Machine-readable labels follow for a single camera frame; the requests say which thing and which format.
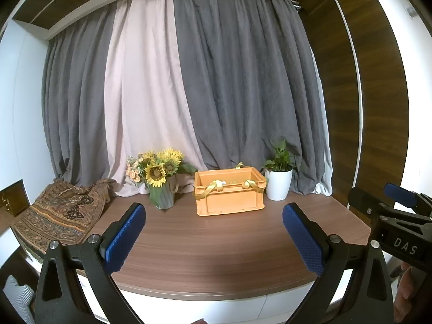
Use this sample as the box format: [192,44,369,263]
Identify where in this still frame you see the person's right hand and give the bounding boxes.
[393,262,431,323]

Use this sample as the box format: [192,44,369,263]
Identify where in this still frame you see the white pot green plant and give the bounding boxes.
[263,139,296,201]

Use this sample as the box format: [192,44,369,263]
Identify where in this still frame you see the orange plastic crate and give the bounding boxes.
[194,165,266,217]

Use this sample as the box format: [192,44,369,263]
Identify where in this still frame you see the grey and pink curtain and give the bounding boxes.
[42,0,332,197]

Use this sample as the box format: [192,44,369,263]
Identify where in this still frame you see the sunflower bouquet in vase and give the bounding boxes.
[125,148,198,210]

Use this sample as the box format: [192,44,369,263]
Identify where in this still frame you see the brown patterned fabric bag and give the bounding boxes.
[12,179,113,257]

